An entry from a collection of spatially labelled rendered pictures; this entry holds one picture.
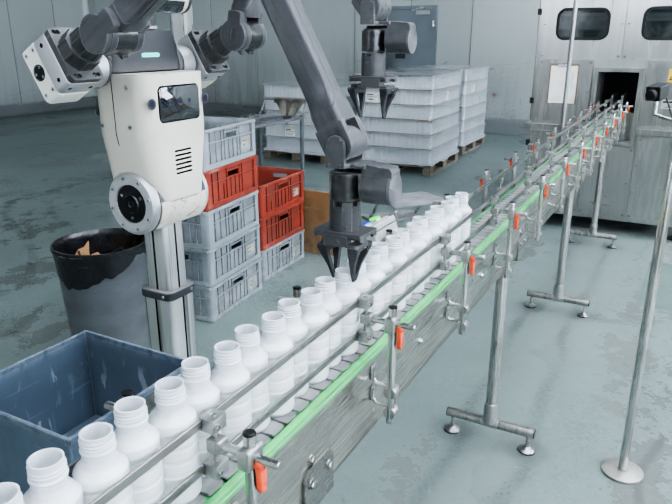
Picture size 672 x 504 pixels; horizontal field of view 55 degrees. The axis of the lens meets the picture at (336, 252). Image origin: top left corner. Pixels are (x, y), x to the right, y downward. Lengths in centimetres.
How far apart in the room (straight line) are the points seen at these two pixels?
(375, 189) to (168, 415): 51
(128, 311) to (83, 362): 170
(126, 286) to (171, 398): 240
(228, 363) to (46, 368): 67
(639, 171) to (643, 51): 93
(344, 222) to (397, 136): 678
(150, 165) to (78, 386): 53
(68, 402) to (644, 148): 495
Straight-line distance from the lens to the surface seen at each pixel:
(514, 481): 265
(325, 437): 117
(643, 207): 585
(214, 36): 181
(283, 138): 880
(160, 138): 160
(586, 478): 274
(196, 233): 369
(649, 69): 571
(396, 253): 140
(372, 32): 158
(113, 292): 321
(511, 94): 1156
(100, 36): 140
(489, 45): 1163
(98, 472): 78
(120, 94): 161
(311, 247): 497
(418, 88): 777
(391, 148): 795
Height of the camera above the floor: 158
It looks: 18 degrees down
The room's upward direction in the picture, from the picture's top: straight up
